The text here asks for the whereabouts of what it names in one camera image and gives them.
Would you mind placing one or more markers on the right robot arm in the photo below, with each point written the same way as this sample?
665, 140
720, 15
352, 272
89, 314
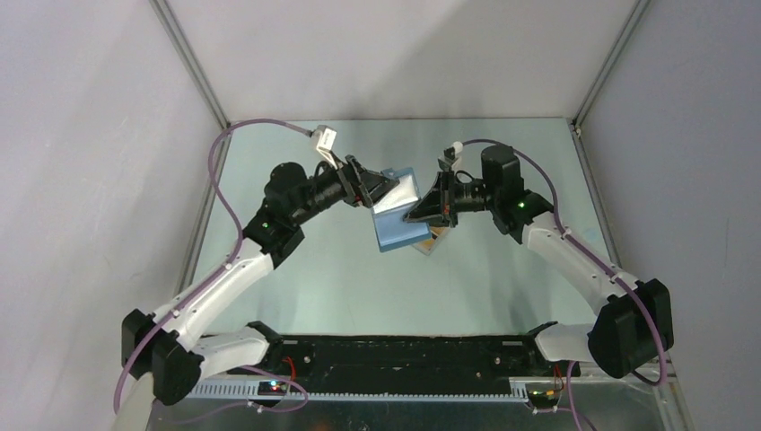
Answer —
633, 329

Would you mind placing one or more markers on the gold credit card stack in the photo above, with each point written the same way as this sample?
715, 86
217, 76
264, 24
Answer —
438, 232

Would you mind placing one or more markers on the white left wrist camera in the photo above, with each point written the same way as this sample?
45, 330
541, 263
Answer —
323, 138

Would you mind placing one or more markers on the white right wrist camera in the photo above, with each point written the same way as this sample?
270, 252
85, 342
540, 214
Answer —
450, 161

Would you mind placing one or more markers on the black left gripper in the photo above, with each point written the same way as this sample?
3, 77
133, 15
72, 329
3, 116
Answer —
372, 186

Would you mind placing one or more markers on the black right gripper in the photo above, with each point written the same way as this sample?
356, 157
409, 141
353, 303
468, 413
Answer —
431, 209

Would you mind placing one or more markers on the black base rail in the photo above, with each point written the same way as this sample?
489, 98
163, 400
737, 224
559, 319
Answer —
409, 366

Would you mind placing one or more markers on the clear acrylic card tray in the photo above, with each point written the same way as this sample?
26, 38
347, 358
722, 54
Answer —
427, 246

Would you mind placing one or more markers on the blue leather card holder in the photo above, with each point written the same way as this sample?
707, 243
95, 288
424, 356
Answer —
388, 215

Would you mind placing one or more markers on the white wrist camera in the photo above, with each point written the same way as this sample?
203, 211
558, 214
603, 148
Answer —
323, 138
450, 161

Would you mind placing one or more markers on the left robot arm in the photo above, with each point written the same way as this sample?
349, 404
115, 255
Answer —
169, 345

